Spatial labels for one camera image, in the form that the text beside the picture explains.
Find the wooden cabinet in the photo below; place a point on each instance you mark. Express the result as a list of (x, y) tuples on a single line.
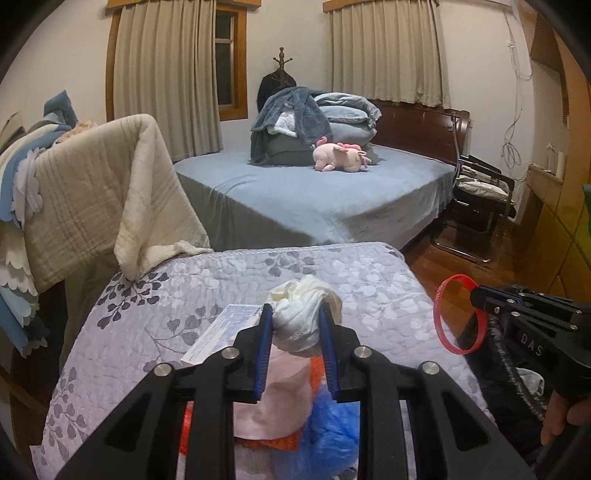
[(554, 198)]

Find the pink plush toy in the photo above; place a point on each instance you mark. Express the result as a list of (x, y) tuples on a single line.
[(337, 157)]

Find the white tissue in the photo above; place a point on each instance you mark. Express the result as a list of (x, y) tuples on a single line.
[(295, 318)]

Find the white bottle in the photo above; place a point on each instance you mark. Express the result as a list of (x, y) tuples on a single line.
[(559, 164)]

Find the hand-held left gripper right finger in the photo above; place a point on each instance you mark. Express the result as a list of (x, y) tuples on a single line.
[(328, 355)]

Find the grey floral quilt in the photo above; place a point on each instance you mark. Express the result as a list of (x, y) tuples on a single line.
[(138, 314)]

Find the white cardboard box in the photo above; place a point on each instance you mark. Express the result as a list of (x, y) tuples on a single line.
[(217, 332)]

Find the person's right hand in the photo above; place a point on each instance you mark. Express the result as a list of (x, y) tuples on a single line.
[(558, 415)]

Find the blue white scalloped blanket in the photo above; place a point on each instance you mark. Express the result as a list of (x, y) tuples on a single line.
[(25, 184)]

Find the beige striped blanket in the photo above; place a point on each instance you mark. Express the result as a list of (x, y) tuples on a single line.
[(92, 194)]

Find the black metal chair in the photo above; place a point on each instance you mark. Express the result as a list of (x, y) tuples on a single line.
[(485, 210)]

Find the dark hanging coat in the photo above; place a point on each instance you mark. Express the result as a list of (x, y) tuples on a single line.
[(268, 92)]

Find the dark wooden headboard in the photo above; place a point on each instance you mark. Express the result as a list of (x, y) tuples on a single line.
[(415, 129)]

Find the light blue folded duvet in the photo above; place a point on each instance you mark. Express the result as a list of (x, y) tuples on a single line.
[(351, 110)]

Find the orange plastic bag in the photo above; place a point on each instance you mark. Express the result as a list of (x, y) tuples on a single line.
[(318, 376)]

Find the blue plastic bag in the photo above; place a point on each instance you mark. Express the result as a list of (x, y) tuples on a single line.
[(328, 434)]

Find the black bag trash bin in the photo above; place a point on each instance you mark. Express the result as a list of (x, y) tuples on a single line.
[(498, 397)]

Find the olive cloth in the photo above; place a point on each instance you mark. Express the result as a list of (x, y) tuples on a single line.
[(90, 304)]

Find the wooden framed window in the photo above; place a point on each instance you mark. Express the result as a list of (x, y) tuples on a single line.
[(231, 60)]

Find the wooden coat rack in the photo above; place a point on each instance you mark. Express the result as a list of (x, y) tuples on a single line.
[(280, 64)]

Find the red rubber wristband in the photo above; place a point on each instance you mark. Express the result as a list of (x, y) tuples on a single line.
[(438, 309)]

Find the white crumpled paper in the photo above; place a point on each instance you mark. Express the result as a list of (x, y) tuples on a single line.
[(531, 383)]

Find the pink face mask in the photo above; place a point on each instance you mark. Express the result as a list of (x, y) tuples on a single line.
[(277, 401)]

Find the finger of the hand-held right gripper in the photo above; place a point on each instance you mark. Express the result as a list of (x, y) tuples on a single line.
[(519, 300), (489, 300)]

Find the pale chair cushion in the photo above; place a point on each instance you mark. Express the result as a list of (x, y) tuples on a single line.
[(480, 189)]

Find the beige curtain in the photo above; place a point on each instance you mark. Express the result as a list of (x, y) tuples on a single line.
[(166, 78), (388, 50)]

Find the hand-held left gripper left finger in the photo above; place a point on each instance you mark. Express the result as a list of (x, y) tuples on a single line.
[(264, 350)]

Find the grey pillow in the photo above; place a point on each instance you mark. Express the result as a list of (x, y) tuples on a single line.
[(281, 152)]

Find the bed with blue sheet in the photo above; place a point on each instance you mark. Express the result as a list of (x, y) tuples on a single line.
[(300, 198)]

